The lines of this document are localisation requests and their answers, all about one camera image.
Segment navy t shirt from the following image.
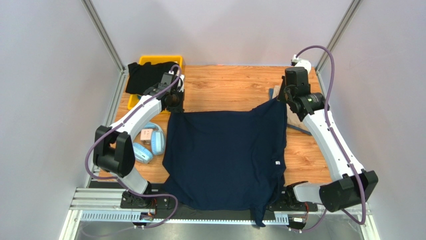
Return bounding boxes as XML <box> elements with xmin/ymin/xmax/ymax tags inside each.
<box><xmin>162</xmin><ymin>99</ymin><xmax>287</xmax><ymax>227</ymax></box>

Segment beige folded t shirt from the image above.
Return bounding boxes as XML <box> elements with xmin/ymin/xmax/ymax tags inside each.
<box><xmin>272</xmin><ymin>85</ymin><xmax>312</xmax><ymax>132</ymax></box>

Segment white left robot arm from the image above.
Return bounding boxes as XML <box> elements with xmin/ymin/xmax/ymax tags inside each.
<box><xmin>88</xmin><ymin>71</ymin><xmax>185</xmax><ymax>198</ymax></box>

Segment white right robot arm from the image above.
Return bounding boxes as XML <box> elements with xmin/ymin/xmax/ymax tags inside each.
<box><xmin>277</xmin><ymin>66</ymin><xmax>379</xmax><ymax>214</ymax></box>

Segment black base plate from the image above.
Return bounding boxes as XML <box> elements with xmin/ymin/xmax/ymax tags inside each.
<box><xmin>120</xmin><ymin>191</ymin><xmax>319</xmax><ymax>223</ymax></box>

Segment blue folded t shirt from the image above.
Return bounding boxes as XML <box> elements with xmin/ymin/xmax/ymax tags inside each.
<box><xmin>268</xmin><ymin>87</ymin><xmax>313</xmax><ymax>137</ymax></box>

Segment light blue headphones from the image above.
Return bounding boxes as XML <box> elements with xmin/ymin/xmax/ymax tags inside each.
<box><xmin>132</xmin><ymin>122</ymin><xmax>166</xmax><ymax>164</ymax></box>

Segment pinkish cube power adapter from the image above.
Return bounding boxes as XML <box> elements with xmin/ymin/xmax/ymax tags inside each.
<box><xmin>139</xmin><ymin>128</ymin><xmax>154</xmax><ymax>145</ymax></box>

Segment aluminium frame rail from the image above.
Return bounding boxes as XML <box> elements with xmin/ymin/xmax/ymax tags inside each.
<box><xmin>60</xmin><ymin>183</ymin><xmax>380</xmax><ymax>240</ymax></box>

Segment black t shirt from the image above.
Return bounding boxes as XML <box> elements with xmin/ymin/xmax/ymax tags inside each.
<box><xmin>125</xmin><ymin>61</ymin><xmax>176</xmax><ymax>95</ymax></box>

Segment yellow plastic bin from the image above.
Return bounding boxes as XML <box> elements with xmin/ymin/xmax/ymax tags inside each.
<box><xmin>127</xmin><ymin>55</ymin><xmax>185</xmax><ymax>110</ymax></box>

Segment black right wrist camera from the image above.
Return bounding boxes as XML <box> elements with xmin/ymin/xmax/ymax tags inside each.
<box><xmin>291</xmin><ymin>54</ymin><xmax>312</xmax><ymax>74</ymax></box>

